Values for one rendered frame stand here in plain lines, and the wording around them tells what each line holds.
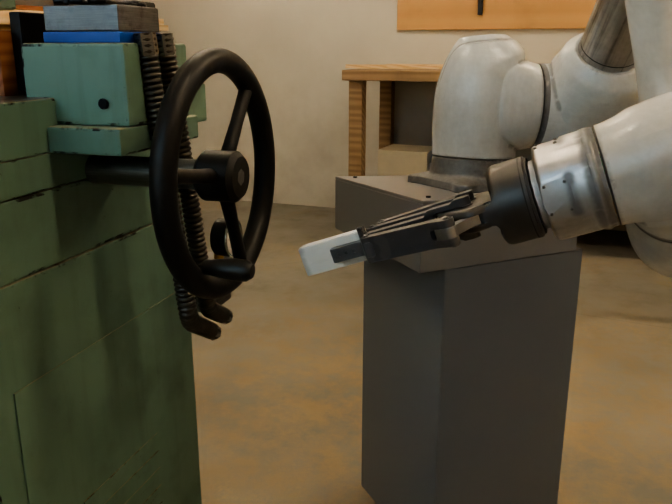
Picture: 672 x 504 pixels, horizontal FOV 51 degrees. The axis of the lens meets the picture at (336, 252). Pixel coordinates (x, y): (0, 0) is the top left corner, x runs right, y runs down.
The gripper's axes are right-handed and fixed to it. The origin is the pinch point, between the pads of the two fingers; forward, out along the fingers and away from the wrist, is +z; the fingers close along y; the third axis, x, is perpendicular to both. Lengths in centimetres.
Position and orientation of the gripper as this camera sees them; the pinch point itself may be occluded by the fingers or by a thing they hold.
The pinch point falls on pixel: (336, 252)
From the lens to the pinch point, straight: 70.8
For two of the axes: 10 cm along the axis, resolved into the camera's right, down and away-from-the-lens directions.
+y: -3.0, 2.6, -9.2
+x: 3.3, 9.3, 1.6
